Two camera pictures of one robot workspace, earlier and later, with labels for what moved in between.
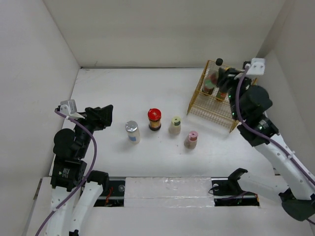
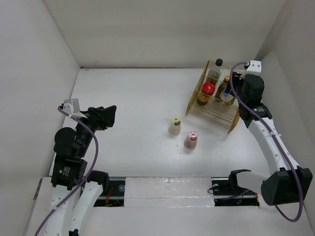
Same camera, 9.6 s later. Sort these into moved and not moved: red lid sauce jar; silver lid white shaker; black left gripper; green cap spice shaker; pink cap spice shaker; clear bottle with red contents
Moved: silver lid white shaker; red lid sauce jar
Not moved: black left gripper; green cap spice shaker; pink cap spice shaker; clear bottle with red contents
